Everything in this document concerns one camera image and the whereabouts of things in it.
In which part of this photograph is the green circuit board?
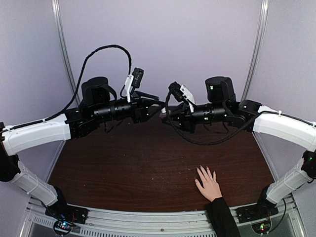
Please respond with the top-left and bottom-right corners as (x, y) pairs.
(251, 220), (272, 235)
(53, 220), (76, 235)

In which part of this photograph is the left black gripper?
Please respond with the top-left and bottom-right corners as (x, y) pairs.
(92, 91), (166, 124)

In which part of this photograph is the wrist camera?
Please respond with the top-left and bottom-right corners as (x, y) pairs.
(168, 82), (196, 113)
(120, 68), (144, 103)

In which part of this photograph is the right aluminium corner post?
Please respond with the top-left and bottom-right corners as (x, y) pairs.
(241, 0), (269, 100)

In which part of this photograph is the black sleeved forearm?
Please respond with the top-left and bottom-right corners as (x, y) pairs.
(205, 197), (241, 237)

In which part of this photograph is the aluminium front rail frame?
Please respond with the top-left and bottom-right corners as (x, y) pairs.
(18, 196), (306, 237)

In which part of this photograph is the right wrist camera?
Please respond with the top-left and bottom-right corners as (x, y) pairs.
(168, 82), (196, 113)

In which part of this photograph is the right black braided cable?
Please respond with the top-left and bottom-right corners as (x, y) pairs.
(164, 91), (262, 146)

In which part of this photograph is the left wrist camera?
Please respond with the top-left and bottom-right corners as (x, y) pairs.
(120, 68), (144, 103)

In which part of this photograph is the left green circuit board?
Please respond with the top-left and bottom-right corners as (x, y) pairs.
(53, 220), (76, 235)

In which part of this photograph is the person's bare hand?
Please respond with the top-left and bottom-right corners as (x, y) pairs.
(194, 166), (223, 202)

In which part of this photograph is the aluminium corner post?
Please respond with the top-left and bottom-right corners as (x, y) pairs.
(241, 0), (269, 100)
(51, 0), (76, 95)

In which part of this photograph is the black braided cable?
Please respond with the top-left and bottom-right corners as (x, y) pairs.
(41, 44), (133, 123)
(164, 91), (262, 146)

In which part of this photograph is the purple nail polish bottle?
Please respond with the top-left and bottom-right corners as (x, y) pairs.
(159, 112), (168, 123)

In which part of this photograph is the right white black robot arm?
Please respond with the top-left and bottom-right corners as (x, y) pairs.
(165, 77), (316, 218)

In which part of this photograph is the right green circuit board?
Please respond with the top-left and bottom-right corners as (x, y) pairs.
(251, 220), (272, 235)

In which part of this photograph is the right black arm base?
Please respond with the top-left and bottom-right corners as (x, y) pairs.
(236, 186), (278, 223)

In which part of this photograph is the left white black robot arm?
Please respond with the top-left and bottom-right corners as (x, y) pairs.
(0, 75), (164, 219)

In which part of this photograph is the left black braided cable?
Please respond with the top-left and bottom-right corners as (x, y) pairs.
(41, 44), (133, 123)

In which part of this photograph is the left aluminium corner post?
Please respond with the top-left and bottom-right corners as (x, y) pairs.
(51, 0), (76, 95)

